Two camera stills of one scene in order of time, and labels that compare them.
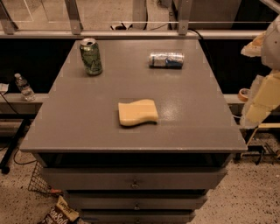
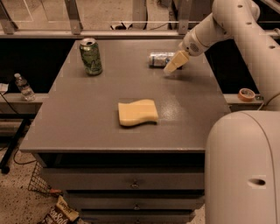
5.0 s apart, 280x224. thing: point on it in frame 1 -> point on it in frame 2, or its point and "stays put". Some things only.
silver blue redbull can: (166, 60) stays put
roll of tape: (244, 94) stays put
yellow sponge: (137, 112) stays put
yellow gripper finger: (265, 99) -> (180, 58)
